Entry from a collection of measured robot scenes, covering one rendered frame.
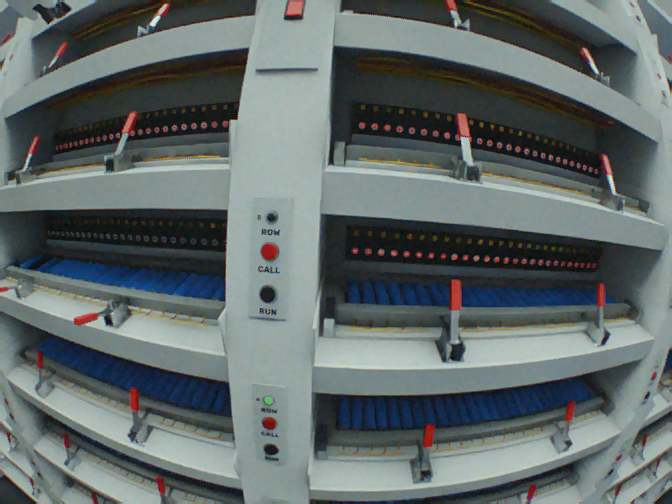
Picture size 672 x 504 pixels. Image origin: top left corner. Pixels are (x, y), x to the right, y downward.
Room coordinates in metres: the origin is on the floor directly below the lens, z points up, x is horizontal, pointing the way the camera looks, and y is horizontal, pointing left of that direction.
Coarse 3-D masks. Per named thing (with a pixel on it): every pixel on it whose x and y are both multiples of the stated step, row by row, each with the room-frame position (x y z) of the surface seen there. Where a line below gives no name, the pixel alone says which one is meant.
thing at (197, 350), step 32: (0, 256) 0.33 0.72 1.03; (32, 256) 0.43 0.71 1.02; (192, 256) 0.46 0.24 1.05; (224, 256) 0.46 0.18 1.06; (32, 320) 0.30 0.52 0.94; (64, 320) 0.29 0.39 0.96; (96, 320) 0.30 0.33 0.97; (128, 320) 0.32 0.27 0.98; (160, 320) 0.33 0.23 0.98; (224, 320) 0.28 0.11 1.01; (128, 352) 0.30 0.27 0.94; (160, 352) 0.29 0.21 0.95; (192, 352) 0.29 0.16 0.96; (224, 352) 0.29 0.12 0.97
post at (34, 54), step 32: (64, 0) 0.35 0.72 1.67; (64, 32) 0.40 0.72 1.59; (32, 64) 0.34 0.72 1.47; (64, 64) 0.44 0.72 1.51; (0, 96) 0.29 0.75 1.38; (0, 128) 0.30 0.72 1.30; (32, 128) 0.40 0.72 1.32; (0, 160) 0.32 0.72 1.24; (0, 224) 0.33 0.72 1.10; (32, 224) 0.43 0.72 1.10; (0, 320) 0.31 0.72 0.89; (0, 352) 0.30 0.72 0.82; (32, 416) 0.33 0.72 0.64; (32, 448) 0.29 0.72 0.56
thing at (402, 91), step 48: (192, 0) 0.49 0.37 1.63; (240, 0) 0.49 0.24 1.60; (384, 0) 0.49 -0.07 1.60; (96, 48) 0.49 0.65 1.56; (528, 48) 0.49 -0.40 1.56; (576, 48) 0.49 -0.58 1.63; (144, 96) 0.49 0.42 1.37; (192, 96) 0.49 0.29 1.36; (240, 96) 0.49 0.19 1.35; (336, 96) 0.49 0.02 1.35; (384, 96) 0.49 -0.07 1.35; (432, 96) 0.49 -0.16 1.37; (480, 96) 0.49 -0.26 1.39; (576, 144) 0.49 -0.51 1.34; (336, 240) 0.49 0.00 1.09; (576, 240) 0.49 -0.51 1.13
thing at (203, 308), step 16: (16, 272) 0.34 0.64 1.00; (32, 272) 0.35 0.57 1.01; (64, 288) 0.34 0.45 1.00; (80, 288) 0.34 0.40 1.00; (96, 288) 0.34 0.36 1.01; (112, 288) 0.34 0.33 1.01; (128, 288) 0.35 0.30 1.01; (96, 304) 0.32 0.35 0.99; (128, 304) 0.34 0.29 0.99; (144, 304) 0.34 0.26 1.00; (160, 304) 0.34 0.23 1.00; (176, 304) 0.34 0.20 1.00; (192, 304) 0.34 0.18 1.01; (208, 304) 0.34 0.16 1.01; (224, 304) 0.34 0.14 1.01; (176, 320) 0.32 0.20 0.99
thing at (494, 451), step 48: (576, 384) 0.42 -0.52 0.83; (336, 432) 0.36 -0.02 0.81; (384, 432) 0.37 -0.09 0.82; (432, 432) 0.32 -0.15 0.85; (480, 432) 0.35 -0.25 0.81; (528, 432) 0.35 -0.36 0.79; (576, 432) 0.32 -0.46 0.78; (336, 480) 0.30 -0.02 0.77; (384, 480) 0.30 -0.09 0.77; (432, 480) 0.30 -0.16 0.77; (480, 480) 0.29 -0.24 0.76
